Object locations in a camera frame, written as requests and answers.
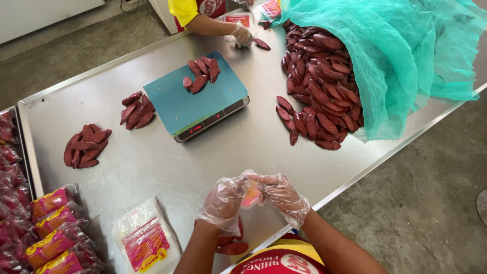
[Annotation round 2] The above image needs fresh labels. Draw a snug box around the crumpled bag with pink label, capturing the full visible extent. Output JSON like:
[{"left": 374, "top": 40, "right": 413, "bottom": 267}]
[{"left": 260, "top": 0, "right": 283, "bottom": 22}]

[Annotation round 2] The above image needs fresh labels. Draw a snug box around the white cabinet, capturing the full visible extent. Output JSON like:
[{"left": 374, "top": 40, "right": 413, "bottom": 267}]
[{"left": 148, "top": 0, "right": 179, "bottom": 36}]

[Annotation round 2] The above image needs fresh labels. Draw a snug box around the person's left hand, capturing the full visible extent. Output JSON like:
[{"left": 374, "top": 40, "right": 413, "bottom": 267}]
[{"left": 198, "top": 174, "right": 250, "bottom": 235}]

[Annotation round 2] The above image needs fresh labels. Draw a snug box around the green mesh net cloth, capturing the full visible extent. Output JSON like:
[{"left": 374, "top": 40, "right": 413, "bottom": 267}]
[{"left": 263, "top": 0, "right": 487, "bottom": 142}]

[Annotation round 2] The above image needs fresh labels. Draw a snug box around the person's right hand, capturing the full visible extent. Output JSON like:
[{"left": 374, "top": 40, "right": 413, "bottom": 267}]
[{"left": 247, "top": 173, "right": 311, "bottom": 230}]

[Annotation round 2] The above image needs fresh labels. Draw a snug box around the white chest freezer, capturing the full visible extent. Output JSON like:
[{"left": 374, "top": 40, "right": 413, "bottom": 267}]
[{"left": 0, "top": 0, "right": 106, "bottom": 45}]

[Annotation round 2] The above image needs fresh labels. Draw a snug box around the large heap of sausage slices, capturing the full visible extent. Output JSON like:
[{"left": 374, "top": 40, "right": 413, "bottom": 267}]
[{"left": 275, "top": 18, "right": 365, "bottom": 151}]

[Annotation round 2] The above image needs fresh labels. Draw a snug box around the pile of red sausage slices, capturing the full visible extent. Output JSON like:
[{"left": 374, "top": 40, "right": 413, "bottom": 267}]
[
  {"left": 120, "top": 91, "right": 156, "bottom": 131},
  {"left": 63, "top": 124, "right": 113, "bottom": 169},
  {"left": 215, "top": 218, "right": 250, "bottom": 256}
]

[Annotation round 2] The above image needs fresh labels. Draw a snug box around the teal digital weighing scale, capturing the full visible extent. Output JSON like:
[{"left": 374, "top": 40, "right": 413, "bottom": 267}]
[{"left": 143, "top": 50, "right": 250, "bottom": 143}]

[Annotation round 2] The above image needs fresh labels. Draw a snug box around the tray of filled sausage packets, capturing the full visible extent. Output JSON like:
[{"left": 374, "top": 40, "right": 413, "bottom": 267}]
[{"left": 0, "top": 106, "right": 37, "bottom": 274}]

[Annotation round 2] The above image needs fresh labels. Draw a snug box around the group of weighed sausage slices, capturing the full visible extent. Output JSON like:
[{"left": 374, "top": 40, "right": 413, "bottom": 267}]
[{"left": 182, "top": 56, "right": 221, "bottom": 94}]

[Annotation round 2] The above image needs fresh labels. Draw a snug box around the black cable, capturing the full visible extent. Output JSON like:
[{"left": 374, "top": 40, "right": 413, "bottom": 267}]
[{"left": 119, "top": 0, "right": 140, "bottom": 14}]

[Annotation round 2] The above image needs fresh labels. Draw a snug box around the clear plastic bag pink label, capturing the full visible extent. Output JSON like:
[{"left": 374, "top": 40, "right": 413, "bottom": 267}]
[{"left": 240, "top": 180, "right": 264, "bottom": 210}]

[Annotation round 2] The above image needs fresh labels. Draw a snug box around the grey round floor drain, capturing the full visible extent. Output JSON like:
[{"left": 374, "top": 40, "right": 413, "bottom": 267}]
[{"left": 476, "top": 189, "right": 487, "bottom": 227}]

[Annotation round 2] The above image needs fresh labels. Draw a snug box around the empty bag with red label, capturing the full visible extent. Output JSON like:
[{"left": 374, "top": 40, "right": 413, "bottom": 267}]
[{"left": 222, "top": 13, "right": 254, "bottom": 32}]

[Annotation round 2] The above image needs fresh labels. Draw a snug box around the person's red yellow shirt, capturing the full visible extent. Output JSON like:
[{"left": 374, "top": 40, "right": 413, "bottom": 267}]
[{"left": 228, "top": 233, "right": 328, "bottom": 274}]

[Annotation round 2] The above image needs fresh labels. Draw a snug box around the filled sausage packet pink label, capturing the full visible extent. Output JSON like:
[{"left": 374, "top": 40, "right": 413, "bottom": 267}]
[
  {"left": 30, "top": 184, "right": 77, "bottom": 224},
  {"left": 35, "top": 243, "right": 104, "bottom": 274},
  {"left": 34, "top": 203, "right": 87, "bottom": 239},
  {"left": 25, "top": 224, "right": 91, "bottom": 269}
]

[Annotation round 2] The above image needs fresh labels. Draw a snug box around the stack of empty labelled bags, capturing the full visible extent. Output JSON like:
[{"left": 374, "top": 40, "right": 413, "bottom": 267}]
[{"left": 113, "top": 196, "right": 182, "bottom": 274}]

